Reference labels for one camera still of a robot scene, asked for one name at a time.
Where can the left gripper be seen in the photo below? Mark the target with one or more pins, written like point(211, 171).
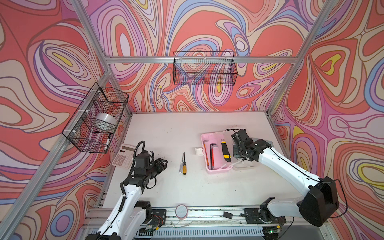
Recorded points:
point(159, 165)

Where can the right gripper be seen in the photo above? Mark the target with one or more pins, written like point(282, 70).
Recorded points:
point(235, 153)

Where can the clear tool box lid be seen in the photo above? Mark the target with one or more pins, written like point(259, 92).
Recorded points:
point(240, 138)

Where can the yellow black utility knife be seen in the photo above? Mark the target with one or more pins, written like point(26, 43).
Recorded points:
point(226, 152)

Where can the pink plastic tool box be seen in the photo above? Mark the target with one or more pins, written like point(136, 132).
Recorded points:
point(221, 166)

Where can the clear handle tester screwdriver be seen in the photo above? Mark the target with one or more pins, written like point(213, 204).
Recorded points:
point(181, 168)

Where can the red hex key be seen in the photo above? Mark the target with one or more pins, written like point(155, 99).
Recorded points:
point(212, 158)

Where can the orange handle screwdriver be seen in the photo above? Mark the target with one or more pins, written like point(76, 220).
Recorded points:
point(184, 164)

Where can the orange hex key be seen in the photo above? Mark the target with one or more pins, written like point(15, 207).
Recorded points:
point(205, 152)

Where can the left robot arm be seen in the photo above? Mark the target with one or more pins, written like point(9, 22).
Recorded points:
point(130, 213)

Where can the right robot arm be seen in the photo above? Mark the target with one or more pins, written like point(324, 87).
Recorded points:
point(319, 198)

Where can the grey stapler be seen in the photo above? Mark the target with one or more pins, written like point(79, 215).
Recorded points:
point(268, 141)

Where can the white calculator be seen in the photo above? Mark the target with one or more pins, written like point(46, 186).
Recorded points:
point(124, 157)

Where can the white box latch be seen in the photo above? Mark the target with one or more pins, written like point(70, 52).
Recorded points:
point(199, 151)

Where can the black marker pen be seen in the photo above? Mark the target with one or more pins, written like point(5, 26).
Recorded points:
point(107, 142)

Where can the pink tape roll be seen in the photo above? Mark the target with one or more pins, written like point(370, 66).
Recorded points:
point(181, 212)

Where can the small black block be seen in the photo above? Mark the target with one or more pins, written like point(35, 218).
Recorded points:
point(228, 215)

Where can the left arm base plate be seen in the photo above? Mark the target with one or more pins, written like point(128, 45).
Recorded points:
point(158, 218)

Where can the silver duct tape roll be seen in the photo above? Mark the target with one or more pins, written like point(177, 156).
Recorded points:
point(105, 122)

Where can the black wire basket left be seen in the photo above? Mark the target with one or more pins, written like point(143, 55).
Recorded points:
point(81, 130)

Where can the black wire basket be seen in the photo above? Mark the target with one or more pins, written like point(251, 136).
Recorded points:
point(81, 130)
point(204, 68)

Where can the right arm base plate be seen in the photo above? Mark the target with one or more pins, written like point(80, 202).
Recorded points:
point(254, 216)

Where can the black wire basket back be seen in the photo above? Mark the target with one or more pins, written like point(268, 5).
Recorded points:
point(204, 68)

